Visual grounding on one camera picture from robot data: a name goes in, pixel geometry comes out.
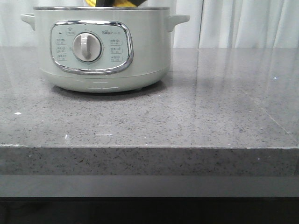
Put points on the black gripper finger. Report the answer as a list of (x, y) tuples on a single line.
[(137, 3), (105, 3)]

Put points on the yellow corn cob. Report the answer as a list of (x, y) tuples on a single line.
[(117, 3)]

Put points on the pale green electric cooking pot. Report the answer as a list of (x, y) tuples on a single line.
[(103, 49)]

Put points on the white curtain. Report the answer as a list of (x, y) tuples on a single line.
[(212, 24)]

